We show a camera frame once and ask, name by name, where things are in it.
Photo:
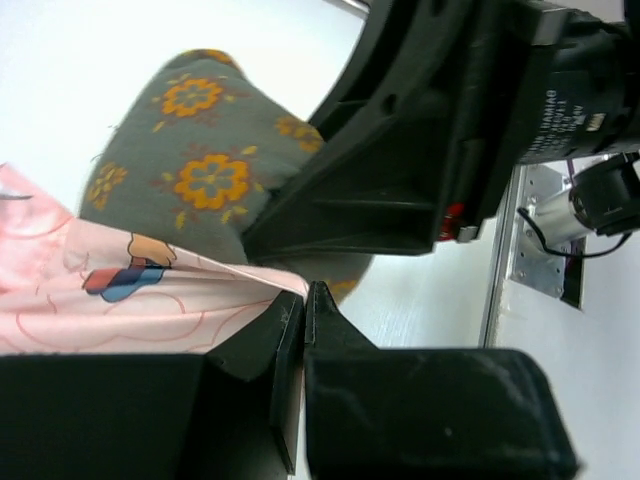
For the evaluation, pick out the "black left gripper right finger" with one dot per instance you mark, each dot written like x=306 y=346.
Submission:
x=461 y=413

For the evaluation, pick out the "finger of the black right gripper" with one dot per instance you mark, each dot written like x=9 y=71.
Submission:
x=378 y=186

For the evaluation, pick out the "pink cartoon pillowcase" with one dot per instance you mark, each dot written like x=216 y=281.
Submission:
x=73 y=286

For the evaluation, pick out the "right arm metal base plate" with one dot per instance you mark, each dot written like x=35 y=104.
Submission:
x=547 y=239

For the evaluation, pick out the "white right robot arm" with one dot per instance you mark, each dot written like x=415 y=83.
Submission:
x=595 y=200

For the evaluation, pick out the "white front cover panel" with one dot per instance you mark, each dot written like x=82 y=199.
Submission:
x=589 y=352

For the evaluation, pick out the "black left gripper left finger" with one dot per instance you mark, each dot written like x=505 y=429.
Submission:
x=229 y=413

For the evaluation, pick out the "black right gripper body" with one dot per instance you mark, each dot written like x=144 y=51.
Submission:
x=526 y=82

